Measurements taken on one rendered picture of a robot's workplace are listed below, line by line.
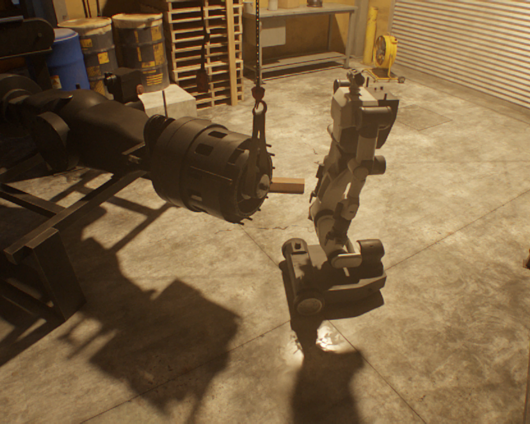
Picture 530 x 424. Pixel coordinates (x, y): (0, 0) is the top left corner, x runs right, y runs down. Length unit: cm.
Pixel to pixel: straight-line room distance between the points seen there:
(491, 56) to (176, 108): 484
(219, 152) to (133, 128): 79
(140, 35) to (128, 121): 244
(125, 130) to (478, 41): 581
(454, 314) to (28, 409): 265
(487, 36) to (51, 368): 688
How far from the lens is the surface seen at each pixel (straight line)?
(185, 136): 226
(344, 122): 203
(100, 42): 499
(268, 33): 677
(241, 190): 219
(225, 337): 252
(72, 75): 457
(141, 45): 508
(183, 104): 483
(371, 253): 266
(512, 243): 374
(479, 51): 721
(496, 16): 707
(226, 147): 212
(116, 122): 272
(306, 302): 254
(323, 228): 237
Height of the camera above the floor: 202
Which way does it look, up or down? 36 degrees down
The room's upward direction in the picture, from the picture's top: straight up
